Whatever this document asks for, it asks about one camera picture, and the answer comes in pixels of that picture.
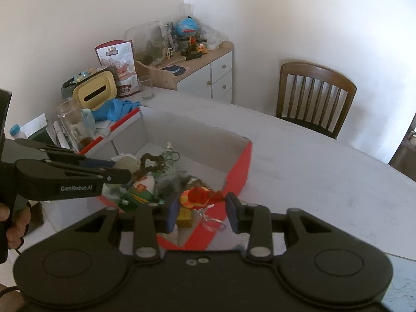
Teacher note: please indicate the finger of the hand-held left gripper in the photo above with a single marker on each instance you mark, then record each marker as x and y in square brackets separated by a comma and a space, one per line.
[113, 175]
[65, 154]

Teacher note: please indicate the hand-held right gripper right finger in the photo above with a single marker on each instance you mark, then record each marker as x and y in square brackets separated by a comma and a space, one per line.
[233, 213]

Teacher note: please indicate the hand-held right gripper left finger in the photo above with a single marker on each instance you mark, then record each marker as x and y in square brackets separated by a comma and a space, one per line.
[173, 213]

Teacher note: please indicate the small yellow box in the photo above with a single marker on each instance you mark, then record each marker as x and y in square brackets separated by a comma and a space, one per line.
[184, 219]

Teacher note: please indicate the red cardboard box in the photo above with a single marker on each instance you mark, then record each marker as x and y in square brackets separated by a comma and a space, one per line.
[201, 143]

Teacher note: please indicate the person's left hand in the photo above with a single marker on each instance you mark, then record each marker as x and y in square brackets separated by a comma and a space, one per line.
[19, 227]

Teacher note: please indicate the white paper roll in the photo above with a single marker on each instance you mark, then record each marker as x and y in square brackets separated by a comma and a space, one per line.
[61, 136]

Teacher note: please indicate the large clear glass jar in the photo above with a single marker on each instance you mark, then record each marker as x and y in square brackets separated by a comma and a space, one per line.
[73, 123]

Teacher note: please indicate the white bottle blue cap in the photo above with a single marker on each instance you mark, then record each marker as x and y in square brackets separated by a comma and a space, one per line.
[18, 132]

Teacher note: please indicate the blue cloth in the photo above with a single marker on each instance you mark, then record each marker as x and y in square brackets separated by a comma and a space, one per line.
[113, 110]

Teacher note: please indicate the yellow tissue box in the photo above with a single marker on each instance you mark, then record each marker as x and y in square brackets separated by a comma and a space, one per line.
[94, 87]

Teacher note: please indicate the clear drinking glass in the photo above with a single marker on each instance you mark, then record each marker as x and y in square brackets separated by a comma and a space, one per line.
[146, 87]

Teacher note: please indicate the red snack bag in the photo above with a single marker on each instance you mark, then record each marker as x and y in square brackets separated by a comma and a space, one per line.
[117, 61]

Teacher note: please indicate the light wooden tray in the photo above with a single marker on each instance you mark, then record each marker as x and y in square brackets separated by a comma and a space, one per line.
[162, 78]

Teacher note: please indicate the dark oval mat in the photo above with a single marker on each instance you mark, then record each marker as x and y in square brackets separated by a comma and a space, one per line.
[174, 69]

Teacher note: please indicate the puzzle cube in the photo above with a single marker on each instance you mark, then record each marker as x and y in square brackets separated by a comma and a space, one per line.
[170, 53]

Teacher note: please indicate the black toy vehicle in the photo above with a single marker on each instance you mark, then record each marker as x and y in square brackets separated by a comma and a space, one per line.
[192, 56]

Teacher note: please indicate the white wooden sideboard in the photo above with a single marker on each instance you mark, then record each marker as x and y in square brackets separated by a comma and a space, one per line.
[221, 68]

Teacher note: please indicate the dark glass jar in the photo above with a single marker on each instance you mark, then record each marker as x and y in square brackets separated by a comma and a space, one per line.
[184, 46]

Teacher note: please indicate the orange lidded jar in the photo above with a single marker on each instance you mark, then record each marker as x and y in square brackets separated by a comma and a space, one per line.
[201, 46]

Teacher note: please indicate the wooden dining chair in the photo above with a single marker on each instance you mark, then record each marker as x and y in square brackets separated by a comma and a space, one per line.
[312, 71]

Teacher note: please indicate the clear plastic bag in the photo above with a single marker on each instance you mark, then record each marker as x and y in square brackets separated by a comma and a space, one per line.
[214, 37]

